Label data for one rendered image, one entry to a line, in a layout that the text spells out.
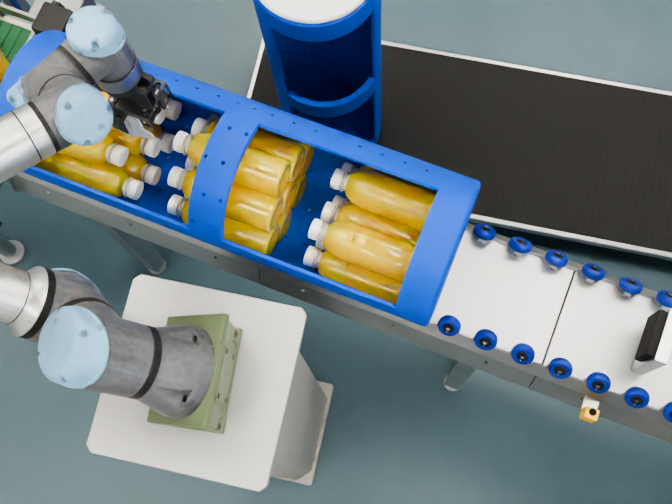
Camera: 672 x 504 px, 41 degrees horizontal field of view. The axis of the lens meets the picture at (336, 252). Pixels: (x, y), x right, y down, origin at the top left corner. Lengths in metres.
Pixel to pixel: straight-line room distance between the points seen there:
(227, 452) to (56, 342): 0.36
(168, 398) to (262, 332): 0.24
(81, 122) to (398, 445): 1.72
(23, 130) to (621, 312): 1.18
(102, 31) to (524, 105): 1.72
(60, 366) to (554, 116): 1.85
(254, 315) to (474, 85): 1.44
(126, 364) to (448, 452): 1.50
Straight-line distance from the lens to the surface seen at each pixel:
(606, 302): 1.84
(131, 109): 1.51
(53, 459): 2.85
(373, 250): 1.58
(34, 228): 3.00
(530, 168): 2.73
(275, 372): 1.55
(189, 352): 1.41
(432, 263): 1.50
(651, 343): 1.69
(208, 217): 1.60
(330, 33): 1.93
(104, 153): 1.74
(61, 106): 1.21
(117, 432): 1.59
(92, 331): 1.34
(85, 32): 1.34
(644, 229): 2.74
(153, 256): 2.70
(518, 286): 1.81
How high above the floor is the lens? 2.68
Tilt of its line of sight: 75 degrees down
